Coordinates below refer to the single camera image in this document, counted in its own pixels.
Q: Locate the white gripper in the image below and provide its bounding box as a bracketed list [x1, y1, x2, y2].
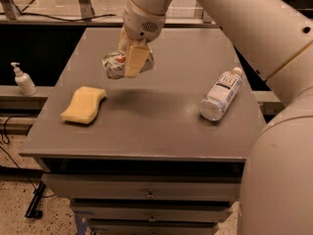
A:
[117, 0, 166, 78]

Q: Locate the crushed 7up can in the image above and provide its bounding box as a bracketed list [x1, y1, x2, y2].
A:
[102, 52, 155, 79]

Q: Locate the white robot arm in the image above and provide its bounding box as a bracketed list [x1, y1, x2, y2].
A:
[119, 0, 313, 235]

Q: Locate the yellow sponge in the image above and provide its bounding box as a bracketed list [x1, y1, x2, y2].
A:
[61, 86, 107, 124]

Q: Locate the clear plastic water bottle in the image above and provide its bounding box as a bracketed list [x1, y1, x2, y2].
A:
[200, 68, 243, 121]

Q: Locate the white pump dispenser bottle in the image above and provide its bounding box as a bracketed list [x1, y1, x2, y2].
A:
[11, 62, 37, 96]

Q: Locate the grey drawer cabinet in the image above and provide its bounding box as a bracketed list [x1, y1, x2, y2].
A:
[22, 28, 264, 235]

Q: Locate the black cable on ledge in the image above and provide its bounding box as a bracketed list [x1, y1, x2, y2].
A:
[0, 12, 117, 23]

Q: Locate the black floor cable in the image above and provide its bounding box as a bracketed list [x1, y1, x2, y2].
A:
[0, 115, 57, 199]

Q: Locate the black floor bracket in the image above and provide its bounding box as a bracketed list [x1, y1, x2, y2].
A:
[24, 182, 46, 219]

